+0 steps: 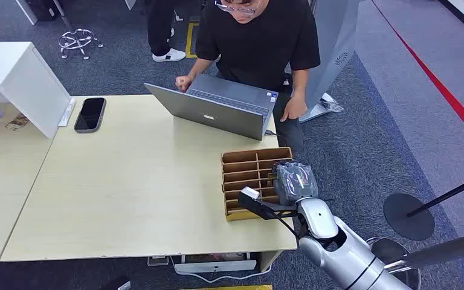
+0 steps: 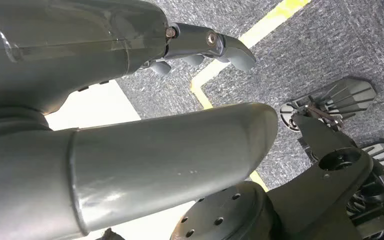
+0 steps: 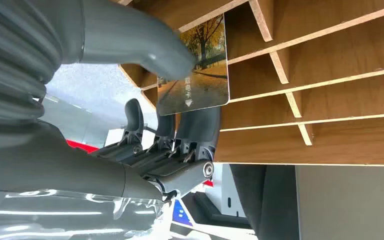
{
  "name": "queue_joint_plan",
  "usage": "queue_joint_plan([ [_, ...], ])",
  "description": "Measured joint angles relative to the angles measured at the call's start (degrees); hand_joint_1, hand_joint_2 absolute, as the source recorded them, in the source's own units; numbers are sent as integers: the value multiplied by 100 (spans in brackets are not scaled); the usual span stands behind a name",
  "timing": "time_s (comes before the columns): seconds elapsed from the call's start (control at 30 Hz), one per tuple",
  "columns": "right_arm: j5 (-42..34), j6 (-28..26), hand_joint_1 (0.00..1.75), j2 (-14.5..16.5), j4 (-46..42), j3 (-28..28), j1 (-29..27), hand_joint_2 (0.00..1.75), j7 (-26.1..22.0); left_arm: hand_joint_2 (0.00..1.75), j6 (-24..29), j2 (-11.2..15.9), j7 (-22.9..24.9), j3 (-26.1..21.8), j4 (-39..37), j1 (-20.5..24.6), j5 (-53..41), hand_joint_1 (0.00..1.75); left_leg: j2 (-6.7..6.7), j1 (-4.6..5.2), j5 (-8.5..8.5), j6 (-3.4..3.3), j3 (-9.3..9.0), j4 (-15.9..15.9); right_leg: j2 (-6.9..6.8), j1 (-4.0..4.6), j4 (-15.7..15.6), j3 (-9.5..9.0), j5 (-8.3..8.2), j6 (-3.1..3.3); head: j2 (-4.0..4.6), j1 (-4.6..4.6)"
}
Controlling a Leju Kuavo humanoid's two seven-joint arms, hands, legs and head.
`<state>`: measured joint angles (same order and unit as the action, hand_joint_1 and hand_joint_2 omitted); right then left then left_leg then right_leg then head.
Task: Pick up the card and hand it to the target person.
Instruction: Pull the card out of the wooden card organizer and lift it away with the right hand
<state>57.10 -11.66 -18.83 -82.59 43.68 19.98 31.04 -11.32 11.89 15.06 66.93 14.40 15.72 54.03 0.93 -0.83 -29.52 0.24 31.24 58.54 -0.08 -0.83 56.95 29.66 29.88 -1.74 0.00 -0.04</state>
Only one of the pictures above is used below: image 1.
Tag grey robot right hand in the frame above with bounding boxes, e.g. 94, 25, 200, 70
272, 161, 320, 207

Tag person's right hand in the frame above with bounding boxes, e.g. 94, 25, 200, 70
175, 74, 195, 93

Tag person's left hand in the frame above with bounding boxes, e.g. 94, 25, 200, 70
280, 94, 308, 123

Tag cardboard slotted card organizer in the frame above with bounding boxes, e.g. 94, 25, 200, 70
220, 147, 294, 222

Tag standing person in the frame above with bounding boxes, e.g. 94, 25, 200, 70
146, 0, 187, 63

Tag seated person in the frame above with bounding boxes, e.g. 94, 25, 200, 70
175, 0, 321, 153

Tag clear plastic bag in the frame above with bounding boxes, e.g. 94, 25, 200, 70
318, 92, 344, 114

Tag grey laptop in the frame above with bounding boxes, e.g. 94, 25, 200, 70
143, 73, 280, 141

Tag grey kiosk column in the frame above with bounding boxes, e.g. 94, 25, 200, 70
285, 0, 362, 123

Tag black smartphone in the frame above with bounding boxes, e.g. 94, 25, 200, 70
73, 97, 108, 134

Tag white drawer unit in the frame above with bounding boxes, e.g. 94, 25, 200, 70
171, 252, 259, 276

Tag chrome chair base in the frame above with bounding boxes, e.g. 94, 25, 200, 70
57, 28, 105, 61

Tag black stanchion round base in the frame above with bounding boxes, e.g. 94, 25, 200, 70
382, 170, 464, 242

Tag white paper strip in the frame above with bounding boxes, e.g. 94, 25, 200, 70
57, 97, 76, 129

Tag white cabinet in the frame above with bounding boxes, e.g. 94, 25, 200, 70
0, 41, 73, 140

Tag chrome stanchion with dark pole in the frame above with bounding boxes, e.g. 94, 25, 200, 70
366, 228, 464, 290

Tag printed snack packet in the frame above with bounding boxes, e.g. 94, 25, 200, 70
4, 114, 30, 132

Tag white furniture piece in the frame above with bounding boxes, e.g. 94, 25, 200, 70
14, 0, 39, 26

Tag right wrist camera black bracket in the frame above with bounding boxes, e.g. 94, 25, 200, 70
237, 186, 299, 222

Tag wrist camera black bracket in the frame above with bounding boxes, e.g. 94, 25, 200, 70
237, 186, 299, 222
103, 275, 132, 290

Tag white cable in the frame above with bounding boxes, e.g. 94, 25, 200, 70
191, 263, 273, 284

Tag small clear bracket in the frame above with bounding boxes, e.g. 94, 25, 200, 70
147, 256, 171, 268

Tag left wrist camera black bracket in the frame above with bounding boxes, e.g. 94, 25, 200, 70
103, 275, 132, 290

